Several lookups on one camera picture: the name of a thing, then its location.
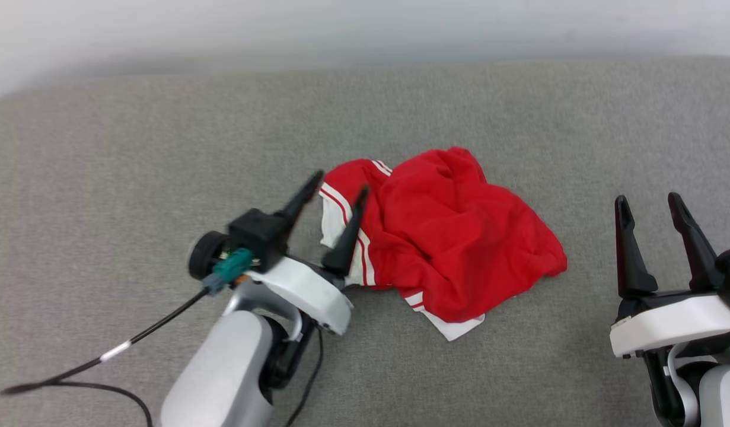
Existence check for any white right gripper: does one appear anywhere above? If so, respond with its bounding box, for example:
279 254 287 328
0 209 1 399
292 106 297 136
609 192 730 360

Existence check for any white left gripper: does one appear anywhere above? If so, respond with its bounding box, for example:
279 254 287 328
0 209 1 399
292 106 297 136
244 170 370 336

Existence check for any red basketball jersey number 23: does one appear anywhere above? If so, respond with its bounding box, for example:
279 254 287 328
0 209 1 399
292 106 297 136
318 146 568 342

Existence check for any grey fabric sofa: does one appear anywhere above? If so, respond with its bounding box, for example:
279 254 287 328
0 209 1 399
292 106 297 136
0 55 730 427

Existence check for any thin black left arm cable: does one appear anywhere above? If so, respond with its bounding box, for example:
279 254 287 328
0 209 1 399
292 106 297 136
283 327 325 427

